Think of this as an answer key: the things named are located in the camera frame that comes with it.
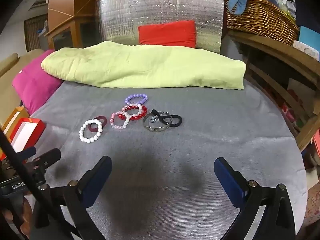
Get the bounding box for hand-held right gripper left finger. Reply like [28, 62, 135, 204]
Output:
[30, 156, 113, 240]

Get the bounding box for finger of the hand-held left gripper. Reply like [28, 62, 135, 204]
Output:
[32, 148, 62, 171]
[18, 147, 37, 161]

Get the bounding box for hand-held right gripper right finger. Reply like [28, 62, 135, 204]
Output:
[214, 157, 297, 240]

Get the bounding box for red box with white inside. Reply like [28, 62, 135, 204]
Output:
[10, 117, 47, 153]

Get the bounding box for white bead bracelet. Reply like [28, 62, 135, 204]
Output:
[79, 119, 103, 143]

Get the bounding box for pink and red bead bracelet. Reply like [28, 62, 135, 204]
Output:
[110, 111, 130, 130]

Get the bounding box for maroon hair tie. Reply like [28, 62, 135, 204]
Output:
[88, 116, 107, 133]

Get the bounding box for silver bangle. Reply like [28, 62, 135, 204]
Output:
[143, 112, 173, 132]

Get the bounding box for black hair tie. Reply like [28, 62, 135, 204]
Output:
[152, 109, 183, 127]

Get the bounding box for clear bead bracelet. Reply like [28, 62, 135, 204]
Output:
[122, 103, 148, 117]

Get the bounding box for person's left hand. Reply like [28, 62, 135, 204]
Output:
[1, 197, 34, 230]

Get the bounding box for orange cardboard box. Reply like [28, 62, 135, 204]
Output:
[0, 106, 30, 140]

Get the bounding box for grey bed sheet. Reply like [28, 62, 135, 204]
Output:
[24, 79, 308, 240]

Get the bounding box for magenta pillow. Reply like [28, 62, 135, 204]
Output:
[12, 49, 63, 115]

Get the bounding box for beige armchair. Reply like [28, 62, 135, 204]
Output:
[0, 49, 45, 128]

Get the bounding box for brown woven screen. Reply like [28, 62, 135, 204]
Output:
[24, 14, 48, 52]

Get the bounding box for light green blanket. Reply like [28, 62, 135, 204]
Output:
[41, 41, 247, 90]

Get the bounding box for wooden shelf unit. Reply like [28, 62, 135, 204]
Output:
[226, 29, 320, 153]

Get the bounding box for wooden cabinet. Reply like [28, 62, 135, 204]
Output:
[47, 0, 101, 51]

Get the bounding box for white printed card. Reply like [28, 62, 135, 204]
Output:
[292, 40, 320, 62]

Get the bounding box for silver foil insulation panel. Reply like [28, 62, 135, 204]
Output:
[96, 0, 225, 54]

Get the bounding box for red cushion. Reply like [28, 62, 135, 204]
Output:
[138, 20, 197, 48]

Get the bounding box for wicker basket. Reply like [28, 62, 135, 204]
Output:
[224, 0, 300, 46]

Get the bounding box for blue card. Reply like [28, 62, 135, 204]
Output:
[299, 26, 320, 53]

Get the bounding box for black cable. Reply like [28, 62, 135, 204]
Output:
[0, 129, 52, 214]

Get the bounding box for purple bead bracelet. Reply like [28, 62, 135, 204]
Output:
[124, 93, 148, 105]

